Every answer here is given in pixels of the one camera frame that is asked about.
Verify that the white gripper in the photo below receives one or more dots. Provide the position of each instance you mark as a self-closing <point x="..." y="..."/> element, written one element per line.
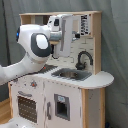
<point x="61" y="26"/>

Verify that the white microwave door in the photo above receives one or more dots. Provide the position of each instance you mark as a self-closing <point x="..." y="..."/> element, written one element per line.
<point x="82" y="24"/>

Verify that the oven door with handle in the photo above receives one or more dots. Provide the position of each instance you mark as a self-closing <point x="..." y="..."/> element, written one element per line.
<point x="27" y="106"/>

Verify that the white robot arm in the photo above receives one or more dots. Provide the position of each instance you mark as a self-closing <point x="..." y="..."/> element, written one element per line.
<point x="39" y="42"/>

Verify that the wooden toy kitchen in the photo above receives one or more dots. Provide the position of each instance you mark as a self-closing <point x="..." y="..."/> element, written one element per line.
<point x="92" y="89"/>

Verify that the black stovetop red burners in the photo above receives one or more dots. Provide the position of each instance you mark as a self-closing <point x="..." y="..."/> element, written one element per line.
<point x="48" y="68"/>

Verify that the black toy faucet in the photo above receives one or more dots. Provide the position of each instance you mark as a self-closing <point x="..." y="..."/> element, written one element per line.
<point x="81" y="64"/>

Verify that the grey toy sink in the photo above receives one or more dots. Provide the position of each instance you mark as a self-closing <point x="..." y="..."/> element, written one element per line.
<point x="71" y="74"/>

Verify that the white dishwasher cabinet door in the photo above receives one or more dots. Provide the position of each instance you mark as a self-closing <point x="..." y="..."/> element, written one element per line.
<point x="63" y="106"/>

